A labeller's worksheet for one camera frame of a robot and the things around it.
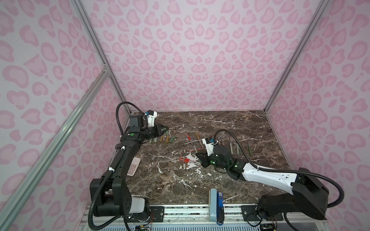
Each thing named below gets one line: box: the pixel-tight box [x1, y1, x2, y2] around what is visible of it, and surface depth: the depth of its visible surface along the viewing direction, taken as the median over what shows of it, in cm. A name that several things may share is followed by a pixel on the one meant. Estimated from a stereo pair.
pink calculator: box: [126, 156, 141, 177], surface depth 91 cm
